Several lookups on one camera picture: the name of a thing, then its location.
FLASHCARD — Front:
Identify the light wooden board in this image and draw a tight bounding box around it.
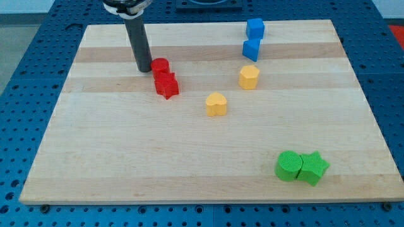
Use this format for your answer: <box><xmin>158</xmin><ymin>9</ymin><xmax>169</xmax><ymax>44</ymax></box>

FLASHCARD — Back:
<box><xmin>20</xmin><ymin>20</ymin><xmax>403</xmax><ymax>205</ymax></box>

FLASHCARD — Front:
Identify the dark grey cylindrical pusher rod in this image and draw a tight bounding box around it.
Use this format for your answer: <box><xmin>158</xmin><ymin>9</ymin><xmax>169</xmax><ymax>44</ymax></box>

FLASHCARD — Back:
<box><xmin>124</xmin><ymin>16</ymin><xmax>152</xmax><ymax>73</ymax></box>

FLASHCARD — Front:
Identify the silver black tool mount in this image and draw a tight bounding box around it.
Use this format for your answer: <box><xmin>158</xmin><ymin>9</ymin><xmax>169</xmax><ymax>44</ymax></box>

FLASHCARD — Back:
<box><xmin>103</xmin><ymin>0</ymin><xmax>153</xmax><ymax>20</ymax></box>

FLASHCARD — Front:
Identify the yellow heart block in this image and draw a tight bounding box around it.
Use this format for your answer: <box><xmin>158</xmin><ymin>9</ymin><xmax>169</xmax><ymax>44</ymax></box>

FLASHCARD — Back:
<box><xmin>205</xmin><ymin>92</ymin><xmax>227</xmax><ymax>117</ymax></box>

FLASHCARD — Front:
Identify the blue cube block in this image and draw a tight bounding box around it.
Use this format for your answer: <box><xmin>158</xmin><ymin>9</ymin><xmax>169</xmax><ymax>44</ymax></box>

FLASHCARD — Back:
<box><xmin>246</xmin><ymin>18</ymin><xmax>265</xmax><ymax>40</ymax></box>

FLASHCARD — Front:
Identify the red star block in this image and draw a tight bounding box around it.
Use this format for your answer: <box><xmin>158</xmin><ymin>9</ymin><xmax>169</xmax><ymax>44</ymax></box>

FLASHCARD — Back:
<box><xmin>154</xmin><ymin>73</ymin><xmax>179</xmax><ymax>100</ymax></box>

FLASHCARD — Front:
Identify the blue triangle block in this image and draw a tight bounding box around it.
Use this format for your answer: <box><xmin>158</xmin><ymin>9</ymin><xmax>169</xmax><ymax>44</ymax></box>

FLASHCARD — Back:
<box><xmin>242</xmin><ymin>38</ymin><xmax>261</xmax><ymax>62</ymax></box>

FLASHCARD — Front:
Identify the yellow hexagon block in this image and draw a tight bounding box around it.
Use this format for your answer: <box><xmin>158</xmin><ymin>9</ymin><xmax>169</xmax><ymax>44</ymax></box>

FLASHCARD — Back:
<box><xmin>239</xmin><ymin>65</ymin><xmax>260</xmax><ymax>90</ymax></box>

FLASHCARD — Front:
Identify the green cylinder block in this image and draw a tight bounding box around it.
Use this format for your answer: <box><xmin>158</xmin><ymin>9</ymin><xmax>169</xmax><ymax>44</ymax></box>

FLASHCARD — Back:
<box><xmin>275</xmin><ymin>151</ymin><xmax>303</xmax><ymax>182</ymax></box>

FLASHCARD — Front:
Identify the green star block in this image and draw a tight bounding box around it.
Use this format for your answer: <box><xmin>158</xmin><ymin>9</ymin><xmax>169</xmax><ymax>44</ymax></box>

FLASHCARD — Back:
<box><xmin>297</xmin><ymin>151</ymin><xmax>330</xmax><ymax>187</ymax></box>

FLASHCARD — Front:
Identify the red cylinder block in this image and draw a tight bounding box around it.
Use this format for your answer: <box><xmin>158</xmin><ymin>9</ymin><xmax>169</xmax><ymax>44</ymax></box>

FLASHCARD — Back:
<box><xmin>150</xmin><ymin>58</ymin><xmax>170</xmax><ymax>80</ymax></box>

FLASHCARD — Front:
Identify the dark blue base plate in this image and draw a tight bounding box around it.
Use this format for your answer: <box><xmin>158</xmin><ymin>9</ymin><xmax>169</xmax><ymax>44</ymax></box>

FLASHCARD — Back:
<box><xmin>175</xmin><ymin>0</ymin><xmax>244</xmax><ymax>11</ymax></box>

